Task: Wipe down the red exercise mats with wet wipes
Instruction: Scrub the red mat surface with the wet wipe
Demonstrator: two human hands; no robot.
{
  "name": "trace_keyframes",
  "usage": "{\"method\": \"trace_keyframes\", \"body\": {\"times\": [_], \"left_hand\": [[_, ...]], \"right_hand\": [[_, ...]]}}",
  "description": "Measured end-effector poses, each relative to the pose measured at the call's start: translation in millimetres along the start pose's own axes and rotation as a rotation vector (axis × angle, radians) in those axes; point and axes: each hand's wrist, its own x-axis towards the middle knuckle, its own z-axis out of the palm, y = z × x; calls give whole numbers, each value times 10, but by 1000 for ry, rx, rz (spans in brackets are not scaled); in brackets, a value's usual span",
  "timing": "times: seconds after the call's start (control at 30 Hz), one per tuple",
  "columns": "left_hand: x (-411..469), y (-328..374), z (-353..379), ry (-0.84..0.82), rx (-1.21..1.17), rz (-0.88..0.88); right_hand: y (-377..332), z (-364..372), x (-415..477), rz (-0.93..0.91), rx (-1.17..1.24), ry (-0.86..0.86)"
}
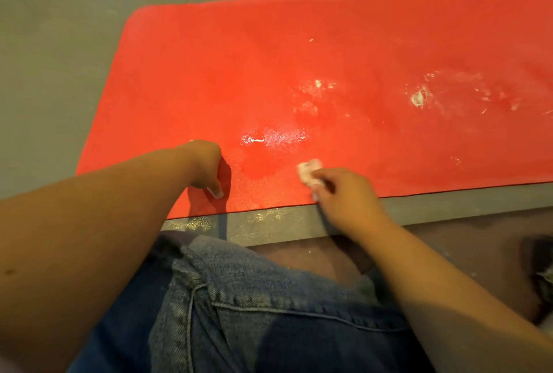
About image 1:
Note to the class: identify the person's left forearm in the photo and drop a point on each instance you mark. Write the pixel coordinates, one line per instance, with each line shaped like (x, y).
(82, 251)

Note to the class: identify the person's right fingers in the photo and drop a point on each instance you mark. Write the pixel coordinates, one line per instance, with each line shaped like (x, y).
(323, 182)

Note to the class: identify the person's left hand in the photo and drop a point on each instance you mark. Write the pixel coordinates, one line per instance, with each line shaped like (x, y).
(202, 163)

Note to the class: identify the blue denim jeans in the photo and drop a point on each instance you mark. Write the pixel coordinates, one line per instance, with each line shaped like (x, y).
(259, 312)

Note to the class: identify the person's right hand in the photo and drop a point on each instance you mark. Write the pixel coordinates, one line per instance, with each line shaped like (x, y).
(351, 202)

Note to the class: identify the person's left thumb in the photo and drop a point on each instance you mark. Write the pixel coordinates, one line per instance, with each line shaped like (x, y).
(214, 189)

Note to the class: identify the dark shoe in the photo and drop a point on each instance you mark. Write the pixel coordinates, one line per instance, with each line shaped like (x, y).
(543, 277)

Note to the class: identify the person's right forearm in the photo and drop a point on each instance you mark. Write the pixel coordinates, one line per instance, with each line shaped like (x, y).
(449, 299)

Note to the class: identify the white dough piece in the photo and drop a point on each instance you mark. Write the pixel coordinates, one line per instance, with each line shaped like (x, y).
(308, 171)

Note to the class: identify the white dough smear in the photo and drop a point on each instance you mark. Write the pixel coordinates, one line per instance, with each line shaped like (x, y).
(418, 97)

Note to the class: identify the red silicone mat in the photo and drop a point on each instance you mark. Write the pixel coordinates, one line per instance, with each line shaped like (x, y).
(345, 96)

